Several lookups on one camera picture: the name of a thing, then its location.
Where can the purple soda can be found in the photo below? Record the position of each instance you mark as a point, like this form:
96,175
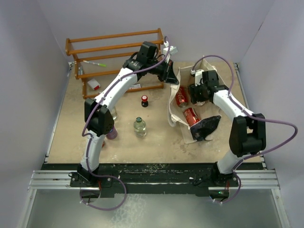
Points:
112,134

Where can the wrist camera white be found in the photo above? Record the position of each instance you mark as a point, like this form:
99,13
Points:
168,52
197,74

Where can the cream canvas tote bag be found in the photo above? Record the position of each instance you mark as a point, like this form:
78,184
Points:
211,120

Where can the red black stamp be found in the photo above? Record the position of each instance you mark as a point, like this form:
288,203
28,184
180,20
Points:
144,101

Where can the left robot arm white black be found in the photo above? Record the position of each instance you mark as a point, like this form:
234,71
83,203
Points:
98,119

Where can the small white red label card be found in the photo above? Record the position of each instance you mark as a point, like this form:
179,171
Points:
135,86

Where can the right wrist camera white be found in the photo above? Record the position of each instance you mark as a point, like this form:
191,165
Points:
197,74

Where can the grey metal clips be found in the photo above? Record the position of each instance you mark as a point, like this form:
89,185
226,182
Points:
80,70

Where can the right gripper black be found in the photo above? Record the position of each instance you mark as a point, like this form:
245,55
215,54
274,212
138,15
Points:
193,90

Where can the green capped marker pen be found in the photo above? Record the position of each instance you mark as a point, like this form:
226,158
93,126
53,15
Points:
94,63

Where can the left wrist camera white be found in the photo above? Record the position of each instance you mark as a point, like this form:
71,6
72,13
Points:
168,52

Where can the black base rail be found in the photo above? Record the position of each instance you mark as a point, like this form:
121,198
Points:
199,179

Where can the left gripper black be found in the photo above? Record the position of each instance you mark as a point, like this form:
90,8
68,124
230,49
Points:
170,77

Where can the white red eraser box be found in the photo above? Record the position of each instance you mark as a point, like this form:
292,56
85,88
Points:
93,84

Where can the red cola can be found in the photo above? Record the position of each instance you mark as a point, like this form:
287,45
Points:
181,97

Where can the clear bottle green cap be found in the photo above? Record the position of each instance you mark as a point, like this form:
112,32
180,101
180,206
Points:
139,127
114,113

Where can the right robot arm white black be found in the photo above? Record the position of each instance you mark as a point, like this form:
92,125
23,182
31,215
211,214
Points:
248,130

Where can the wooden shelf rack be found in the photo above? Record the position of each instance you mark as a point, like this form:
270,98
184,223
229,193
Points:
111,50

